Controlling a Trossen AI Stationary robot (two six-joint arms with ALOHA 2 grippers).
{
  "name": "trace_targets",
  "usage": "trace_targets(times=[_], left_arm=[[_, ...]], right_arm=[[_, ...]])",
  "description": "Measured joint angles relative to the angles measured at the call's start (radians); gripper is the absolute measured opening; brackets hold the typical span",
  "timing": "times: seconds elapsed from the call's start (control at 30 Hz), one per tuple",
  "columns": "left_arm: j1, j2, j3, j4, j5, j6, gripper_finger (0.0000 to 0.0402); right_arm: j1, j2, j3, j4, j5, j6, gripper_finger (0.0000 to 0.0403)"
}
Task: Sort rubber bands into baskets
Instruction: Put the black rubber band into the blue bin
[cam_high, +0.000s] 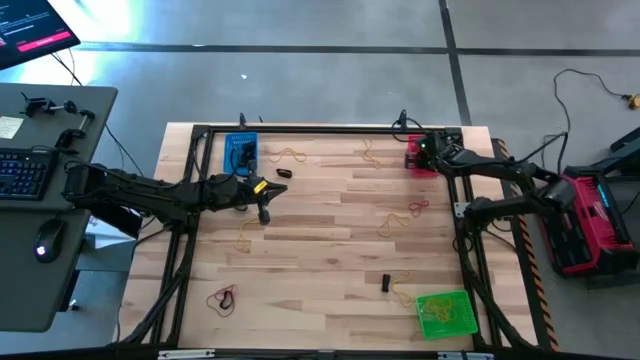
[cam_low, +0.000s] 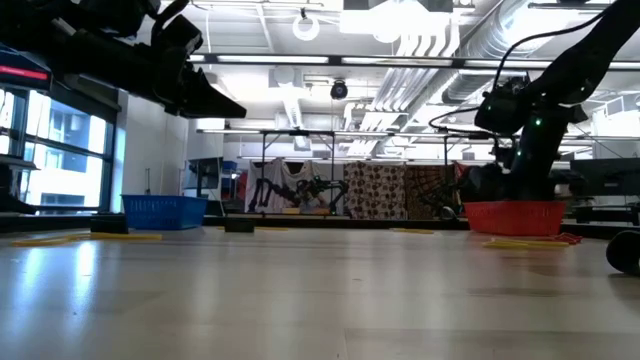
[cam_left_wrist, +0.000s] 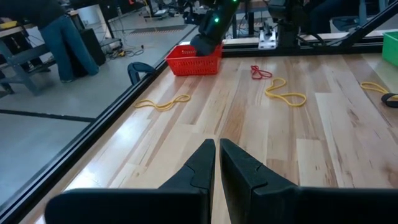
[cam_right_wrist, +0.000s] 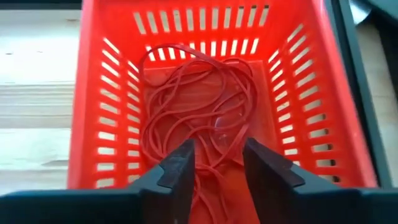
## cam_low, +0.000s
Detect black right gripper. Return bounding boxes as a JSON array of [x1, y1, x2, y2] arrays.
[[509, 107, 571, 203]]

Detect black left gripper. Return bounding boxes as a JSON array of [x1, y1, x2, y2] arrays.
[[127, 44, 247, 120]]

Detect red plastic basket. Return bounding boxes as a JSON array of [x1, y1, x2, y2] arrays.
[[463, 200, 567, 237]]

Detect overhead light bar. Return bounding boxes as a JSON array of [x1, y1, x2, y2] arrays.
[[187, 51, 640, 71]]

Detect dark monitor on stand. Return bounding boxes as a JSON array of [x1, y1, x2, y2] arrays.
[[182, 156, 225, 201]]

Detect black computer monitor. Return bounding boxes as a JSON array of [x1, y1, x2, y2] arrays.
[[569, 158, 640, 198]]

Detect black background desk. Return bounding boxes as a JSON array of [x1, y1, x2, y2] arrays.
[[572, 202, 640, 226]]

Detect white hanging cloth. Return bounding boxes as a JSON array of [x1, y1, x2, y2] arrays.
[[244, 157, 324, 215]]

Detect dark spiral pattern cloth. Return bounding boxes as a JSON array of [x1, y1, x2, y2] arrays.
[[404, 164, 457, 220]]

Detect blue plastic basket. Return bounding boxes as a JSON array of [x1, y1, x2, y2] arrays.
[[122, 194, 209, 231]]

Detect brown dotted cloth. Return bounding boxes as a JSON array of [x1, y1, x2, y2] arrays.
[[343, 160, 408, 220]]

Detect large window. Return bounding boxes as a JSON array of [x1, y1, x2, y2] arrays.
[[0, 88, 120, 214]]

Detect white ceiling pipes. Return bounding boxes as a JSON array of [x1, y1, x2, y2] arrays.
[[344, 19, 459, 157]]

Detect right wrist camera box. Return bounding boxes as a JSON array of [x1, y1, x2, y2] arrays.
[[473, 74, 532, 137]]

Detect white ring lamp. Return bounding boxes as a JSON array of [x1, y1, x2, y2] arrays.
[[291, 6, 322, 43]]

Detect silver ventilation duct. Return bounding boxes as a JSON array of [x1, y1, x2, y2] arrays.
[[440, 0, 556, 106]]

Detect black ceiling camera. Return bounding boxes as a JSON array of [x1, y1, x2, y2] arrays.
[[329, 78, 350, 101]]

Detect black table edge frame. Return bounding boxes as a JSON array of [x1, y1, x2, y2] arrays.
[[0, 213, 640, 234]]

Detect black wall screen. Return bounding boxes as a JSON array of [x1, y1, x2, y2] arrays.
[[0, 42, 55, 94]]

